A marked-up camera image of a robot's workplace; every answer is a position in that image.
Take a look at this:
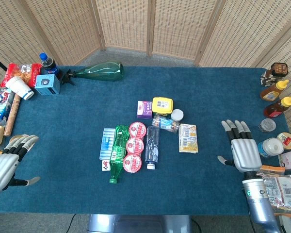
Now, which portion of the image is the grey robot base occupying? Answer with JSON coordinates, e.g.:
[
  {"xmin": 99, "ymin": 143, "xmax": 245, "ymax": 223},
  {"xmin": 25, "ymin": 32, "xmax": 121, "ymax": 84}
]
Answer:
[{"xmin": 87, "ymin": 214, "xmax": 193, "ymax": 233}]

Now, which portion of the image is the blue-cap cola bottle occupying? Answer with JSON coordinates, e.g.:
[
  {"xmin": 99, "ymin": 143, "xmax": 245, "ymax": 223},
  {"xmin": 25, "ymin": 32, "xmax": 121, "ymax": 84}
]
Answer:
[{"xmin": 39, "ymin": 52, "xmax": 62, "ymax": 80}]

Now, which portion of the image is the blue carpet table cover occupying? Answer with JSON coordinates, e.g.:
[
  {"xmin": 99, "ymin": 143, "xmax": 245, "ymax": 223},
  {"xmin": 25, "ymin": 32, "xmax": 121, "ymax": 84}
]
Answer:
[{"xmin": 0, "ymin": 65, "xmax": 291, "ymax": 216}]

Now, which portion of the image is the clear plastic water bottle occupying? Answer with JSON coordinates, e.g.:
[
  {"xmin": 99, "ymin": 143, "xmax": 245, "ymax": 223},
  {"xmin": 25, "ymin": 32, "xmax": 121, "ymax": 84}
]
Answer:
[{"xmin": 145, "ymin": 126, "xmax": 161, "ymax": 170}]

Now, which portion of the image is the blue toothpaste box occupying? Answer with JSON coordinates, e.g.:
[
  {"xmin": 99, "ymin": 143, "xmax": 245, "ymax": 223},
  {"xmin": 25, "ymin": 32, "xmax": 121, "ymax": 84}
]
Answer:
[{"xmin": 0, "ymin": 87, "xmax": 14, "ymax": 122}]

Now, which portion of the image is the woven bamboo folding screen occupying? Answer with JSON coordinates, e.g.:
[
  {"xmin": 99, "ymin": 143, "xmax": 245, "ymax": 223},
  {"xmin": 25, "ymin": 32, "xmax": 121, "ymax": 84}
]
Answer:
[{"xmin": 0, "ymin": 0, "xmax": 291, "ymax": 136}]

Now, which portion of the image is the blue speaker box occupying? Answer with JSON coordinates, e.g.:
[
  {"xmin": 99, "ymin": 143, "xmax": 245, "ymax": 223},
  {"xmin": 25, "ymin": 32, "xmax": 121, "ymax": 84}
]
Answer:
[{"xmin": 34, "ymin": 74, "xmax": 61, "ymax": 96}]

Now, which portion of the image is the round tin red label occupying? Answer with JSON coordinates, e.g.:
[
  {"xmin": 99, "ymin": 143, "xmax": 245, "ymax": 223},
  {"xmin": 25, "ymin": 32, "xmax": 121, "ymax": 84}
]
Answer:
[{"xmin": 276, "ymin": 132, "xmax": 291, "ymax": 150}]

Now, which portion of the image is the white round lid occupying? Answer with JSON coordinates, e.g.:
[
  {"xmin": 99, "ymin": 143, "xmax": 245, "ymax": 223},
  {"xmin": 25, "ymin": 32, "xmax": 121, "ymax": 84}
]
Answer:
[{"xmin": 171, "ymin": 109, "xmax": 184, "ymax": 122}]

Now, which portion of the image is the yellow-cap honey bottle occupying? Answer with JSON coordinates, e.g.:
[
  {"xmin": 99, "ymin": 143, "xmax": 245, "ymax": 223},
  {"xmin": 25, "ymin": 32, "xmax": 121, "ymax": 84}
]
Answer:
[
  {"xmin": 263, "ymin": 96, "xmax": 291, "ymax": 119},
  {"xmin": 259, "ymin": 79, "xmax": 290, "ymax": 101}
]

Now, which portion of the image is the brown wooden roll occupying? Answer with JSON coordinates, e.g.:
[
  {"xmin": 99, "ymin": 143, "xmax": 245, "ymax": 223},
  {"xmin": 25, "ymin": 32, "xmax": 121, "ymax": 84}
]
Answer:
[{"xmin": 3, "ymin": 93, "xmax": 21, "ymax": 137}]

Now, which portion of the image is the dark jar brown lid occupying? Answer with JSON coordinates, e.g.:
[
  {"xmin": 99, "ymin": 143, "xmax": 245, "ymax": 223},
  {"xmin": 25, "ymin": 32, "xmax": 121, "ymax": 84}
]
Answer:
[{"xmin": 260, "ymin": 62, "xmax": 289, "ymax": 87}]

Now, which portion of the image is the clear bag barcode label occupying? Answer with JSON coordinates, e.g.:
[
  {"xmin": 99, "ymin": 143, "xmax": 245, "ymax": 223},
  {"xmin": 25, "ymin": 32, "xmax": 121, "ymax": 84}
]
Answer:
[{"xmin": 257, "ymin": 171, "xmax": 291, "ymax": 217}]

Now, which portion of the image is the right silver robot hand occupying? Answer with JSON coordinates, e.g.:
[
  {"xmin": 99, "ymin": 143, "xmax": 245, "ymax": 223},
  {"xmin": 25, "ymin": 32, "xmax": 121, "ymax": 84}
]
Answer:
[{"xmin": 217, "ymin": 119, "xmax": 263, "ymax": 174}]

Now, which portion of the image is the light blue flat pack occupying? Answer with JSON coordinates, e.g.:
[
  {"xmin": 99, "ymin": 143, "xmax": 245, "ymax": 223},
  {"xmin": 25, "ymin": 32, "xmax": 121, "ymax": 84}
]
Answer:
[{"xmin": 99, "ymin": 128, "xmax": 117, "ymax": 160}]

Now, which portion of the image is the red snack bag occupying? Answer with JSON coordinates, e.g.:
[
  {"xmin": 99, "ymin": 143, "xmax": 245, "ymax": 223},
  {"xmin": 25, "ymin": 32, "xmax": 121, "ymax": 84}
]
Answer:
[{"xmin": 0, "ymin": 63, "xmax": 43, "ymax": 88}]

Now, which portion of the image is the white paper cup stack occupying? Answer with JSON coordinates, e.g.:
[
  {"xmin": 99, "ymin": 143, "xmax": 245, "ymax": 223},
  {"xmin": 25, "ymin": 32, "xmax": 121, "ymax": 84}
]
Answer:
[{"xmin": 5, "ymin": 76, "xmax": 35, "ymax": 100}]

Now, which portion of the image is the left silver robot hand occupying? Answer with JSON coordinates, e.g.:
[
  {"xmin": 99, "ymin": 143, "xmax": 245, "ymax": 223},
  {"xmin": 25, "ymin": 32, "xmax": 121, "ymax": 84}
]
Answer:
[{"xmin": 0, "ymin": 134, "xmax": 41, "ymax": 195}]

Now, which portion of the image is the black floor cable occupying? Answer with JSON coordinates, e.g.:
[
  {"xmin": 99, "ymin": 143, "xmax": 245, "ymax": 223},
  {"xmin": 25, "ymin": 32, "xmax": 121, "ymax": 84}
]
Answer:
[{"xmin": 62, "ymin": 213, "xmax": 78, "ymax": 233}]

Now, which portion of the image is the purple small box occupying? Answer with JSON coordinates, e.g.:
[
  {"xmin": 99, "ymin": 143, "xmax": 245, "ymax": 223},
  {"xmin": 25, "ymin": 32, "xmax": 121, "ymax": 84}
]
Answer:
[{"xmin": 136, "ymin": 100, "xmax": 153, "ymax": 119}]

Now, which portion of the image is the clear battery pack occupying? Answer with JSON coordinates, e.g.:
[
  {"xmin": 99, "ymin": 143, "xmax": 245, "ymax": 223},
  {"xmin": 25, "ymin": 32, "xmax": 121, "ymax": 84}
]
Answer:
[{"xmin": 151, "ymin": 115, "xmax": 180, "ymax": 134}]

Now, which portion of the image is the yellow lidded box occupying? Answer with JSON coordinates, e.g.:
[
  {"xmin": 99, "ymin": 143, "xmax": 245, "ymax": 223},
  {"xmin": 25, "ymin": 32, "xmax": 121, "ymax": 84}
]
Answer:
[{"xmin": 152, "ymin": 97, "xmax": 174, "ymax": 119}]

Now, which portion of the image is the red white round cup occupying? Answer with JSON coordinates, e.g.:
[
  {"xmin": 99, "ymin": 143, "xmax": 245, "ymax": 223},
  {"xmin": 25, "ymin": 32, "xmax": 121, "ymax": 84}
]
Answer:
[
  {"xmin": 129, "ymin": 121, "xmax": 147, "ymax": 139},
  {"xmin": 126, "ymin": 137, "xmax": 145, "ymax": 155},
  {"xmin": 123, "ymin": 154, "xmax": 143, "ymax": 173}
]

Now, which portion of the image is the green plastic bottle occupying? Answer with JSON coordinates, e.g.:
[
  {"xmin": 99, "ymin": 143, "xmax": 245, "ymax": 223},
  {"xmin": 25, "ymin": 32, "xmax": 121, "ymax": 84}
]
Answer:
[{"xmin": 109, "ymin": 125, "xmax": 129, "ymax": 184}]

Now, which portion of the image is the green glass vase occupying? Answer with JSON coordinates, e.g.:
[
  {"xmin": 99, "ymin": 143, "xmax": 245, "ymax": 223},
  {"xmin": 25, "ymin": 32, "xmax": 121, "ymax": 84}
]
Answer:
[{"xmin": 74, "ymin": 62, "xmax": 125, "ymax": 82}]

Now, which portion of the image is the blue jar white lid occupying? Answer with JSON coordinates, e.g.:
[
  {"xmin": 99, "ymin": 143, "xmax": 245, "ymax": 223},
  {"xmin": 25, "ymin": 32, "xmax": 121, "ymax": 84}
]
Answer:
[{"xmin": 257, "ymin": 137, "xmax": 285, "ymax": 158}]

